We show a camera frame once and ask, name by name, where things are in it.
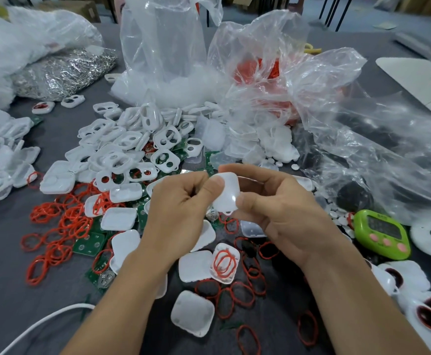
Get scattered white square shells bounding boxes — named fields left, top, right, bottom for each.
left=39, top=160, right=267, bottom=338

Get person's right forearm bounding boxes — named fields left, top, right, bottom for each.
left=301, top=243, right=431, bottom=355

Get person's left forearm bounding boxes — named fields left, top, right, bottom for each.
left=61, top=241, right=187, bottom=355

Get white cable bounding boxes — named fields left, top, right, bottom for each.
left=0, top=302, right=96, bottom=355

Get clear bag of white parts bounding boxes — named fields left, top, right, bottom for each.
left=110, top=0, right=231, bottom=107

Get large crumpled clear plastic bag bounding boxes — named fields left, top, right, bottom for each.
left=293, top=48, right=431, bottom=227

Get bag of metal rings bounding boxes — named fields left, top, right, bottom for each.
left=11, top=47, right=118, bottom=102

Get black metal legs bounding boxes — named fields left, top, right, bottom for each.
left=318, top=0, right=354, bottom=32

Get green digital timer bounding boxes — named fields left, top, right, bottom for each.
left=353, top=209, right=412, bottom=261

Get pile of small white buttons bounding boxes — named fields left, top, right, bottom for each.
left=312, top=194, right=356, bottom=240

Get scattered red rubber rings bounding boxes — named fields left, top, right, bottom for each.
left=194, top=213, right=320, bottom=355

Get clear bag of red rings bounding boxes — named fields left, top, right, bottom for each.
left=207, top=10, right=368, bottom=126

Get pile of white holed frames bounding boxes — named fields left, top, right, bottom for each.
left=65, top=101, right=232, bottom=193

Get white device with dark lens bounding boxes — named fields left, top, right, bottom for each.
left=365, top=262, right=400, bottom=297
left=397, top=291, right=431, bottom=355
left=378, top=260, right=431, bottom=293

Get group of green circuit boards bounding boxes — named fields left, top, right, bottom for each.
left=71, top=137, right=220, bottom=293

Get person's right hand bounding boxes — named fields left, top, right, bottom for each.
left=218, top=163, right=350, bottom=272

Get glossy white case cover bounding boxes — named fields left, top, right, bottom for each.
left=211, top=172, right=241, bottom=215

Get black round object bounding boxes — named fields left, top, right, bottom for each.
left=335, top=180, right=374, bottom=214

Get pile of translucent white lids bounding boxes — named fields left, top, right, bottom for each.
left=196, top=117, right=301, bottom=171

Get white translucent plastic bag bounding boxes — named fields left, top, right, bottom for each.
left=0, top=5, right=104, bottom=112

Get white frame with red ring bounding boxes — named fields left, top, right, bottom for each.
left=31, top=101, right=55, bottom=115

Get person's left hand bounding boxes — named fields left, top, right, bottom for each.
left=141, top=171, right=226, bottom=271

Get pile of red rubber rings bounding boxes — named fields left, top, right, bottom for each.
left=20, top=171, right=127, bottom=287

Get white two-hole frame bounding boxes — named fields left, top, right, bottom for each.
left=60, top=94, right=86, bottom=109

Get white flat panel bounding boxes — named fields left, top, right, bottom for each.
left=375, top=57, right=431, bottom=119

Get heap of white shell halves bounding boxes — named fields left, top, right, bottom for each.
left=0, top=106, right=42, bottom=204

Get cardboard box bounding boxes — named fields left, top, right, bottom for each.
left=37, top=0, right=101, bottom=23

